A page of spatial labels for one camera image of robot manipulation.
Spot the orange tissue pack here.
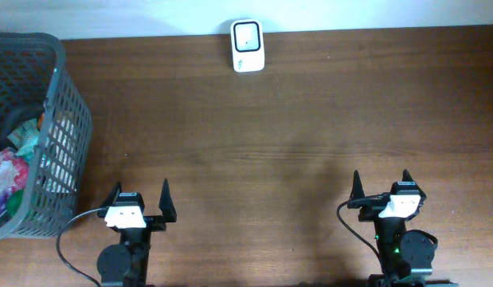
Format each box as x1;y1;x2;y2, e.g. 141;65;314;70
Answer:
37;113;45;131

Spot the teal wet wipes pack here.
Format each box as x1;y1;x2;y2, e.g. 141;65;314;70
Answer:
6;119;40;163

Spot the left black cable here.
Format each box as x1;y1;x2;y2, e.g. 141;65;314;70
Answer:
55;206;106;287

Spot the purple red pad pack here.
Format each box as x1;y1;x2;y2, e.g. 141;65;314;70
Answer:
0;147;29;218

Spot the grey plastic mesh basket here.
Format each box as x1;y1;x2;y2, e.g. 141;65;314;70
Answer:
0;33;93;240

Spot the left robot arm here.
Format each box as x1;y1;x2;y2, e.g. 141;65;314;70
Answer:
96;180;177;287

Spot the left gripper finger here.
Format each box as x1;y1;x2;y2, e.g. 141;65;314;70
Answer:
158;179;177;222
100;181;122;208

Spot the white barcode scanner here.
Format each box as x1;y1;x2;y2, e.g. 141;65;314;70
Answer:
230;19;265;73

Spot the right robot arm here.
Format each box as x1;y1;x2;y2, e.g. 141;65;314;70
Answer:
336;170;455;286

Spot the black cable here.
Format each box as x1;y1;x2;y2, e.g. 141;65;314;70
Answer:
335;199;381;258
55;206;106;287

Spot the right black cable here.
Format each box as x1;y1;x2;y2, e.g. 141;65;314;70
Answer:
335;199;381;258

